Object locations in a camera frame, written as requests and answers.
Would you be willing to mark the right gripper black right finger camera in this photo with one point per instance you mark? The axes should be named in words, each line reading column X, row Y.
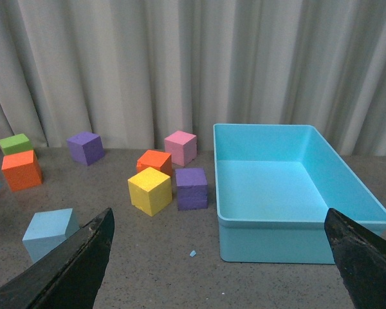
column 360, row 256

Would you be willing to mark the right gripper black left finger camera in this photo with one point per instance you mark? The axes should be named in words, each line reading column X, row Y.
column 69, row 276

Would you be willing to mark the yellow foam cube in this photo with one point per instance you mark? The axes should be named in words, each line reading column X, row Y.
column 150, row 191

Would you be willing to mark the light blue plastic bin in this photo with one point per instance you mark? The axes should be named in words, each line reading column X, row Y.
column 274, row 187

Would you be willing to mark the green foam cube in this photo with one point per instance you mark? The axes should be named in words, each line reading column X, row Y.
column 15, row 144

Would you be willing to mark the chipped orange foam cube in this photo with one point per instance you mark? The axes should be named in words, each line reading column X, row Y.
column 158, row 160

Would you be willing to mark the cracked purple foam cube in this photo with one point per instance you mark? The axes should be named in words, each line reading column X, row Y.
column 192, row 188

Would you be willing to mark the pink foam cube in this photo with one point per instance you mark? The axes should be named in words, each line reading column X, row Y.
column 182, row 146

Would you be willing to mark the grey curtain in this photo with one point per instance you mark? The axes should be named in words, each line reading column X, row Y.
column 136, row 71

